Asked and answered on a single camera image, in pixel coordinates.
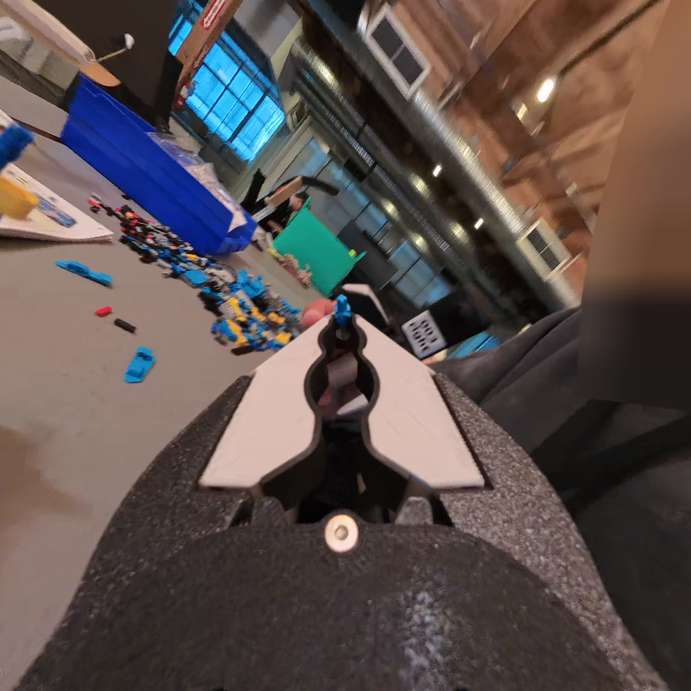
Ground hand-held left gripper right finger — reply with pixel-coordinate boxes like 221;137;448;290
351;316;487;500

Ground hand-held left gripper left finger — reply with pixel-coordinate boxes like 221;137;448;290
198;316;335;500

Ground person's right forearm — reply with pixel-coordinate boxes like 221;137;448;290
430;308;605;454

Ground grey desk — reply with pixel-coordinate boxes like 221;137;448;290
0;76;325;691

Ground person's right hand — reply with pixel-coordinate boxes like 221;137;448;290
299;299;337;330

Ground pile of small bricks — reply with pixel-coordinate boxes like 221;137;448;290
87;195;303;355

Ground blue curved brick panel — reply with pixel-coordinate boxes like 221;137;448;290
125;346;157;384

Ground teal plastic panel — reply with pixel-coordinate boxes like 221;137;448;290
268;200;366;298

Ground small wooden model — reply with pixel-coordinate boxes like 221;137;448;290
265;240;314;287

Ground large blue brick panel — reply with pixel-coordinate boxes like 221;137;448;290
57;259;113;288

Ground clear plastic bag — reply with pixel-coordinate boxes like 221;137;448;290
152;130;244;211

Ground blue plastic bin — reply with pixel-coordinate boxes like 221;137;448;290
60;74;258;257

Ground instruction booklet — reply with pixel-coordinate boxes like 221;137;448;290
0;162;114;240

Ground black blue brick model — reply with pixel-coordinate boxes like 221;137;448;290
0;121;42;220

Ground wooden column with red sign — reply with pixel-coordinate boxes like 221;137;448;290
173;0;244;109

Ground black monitor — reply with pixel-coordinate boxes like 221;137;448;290
33;0;184;119

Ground metal ventilation duct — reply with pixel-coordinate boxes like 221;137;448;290
292;38;584;314

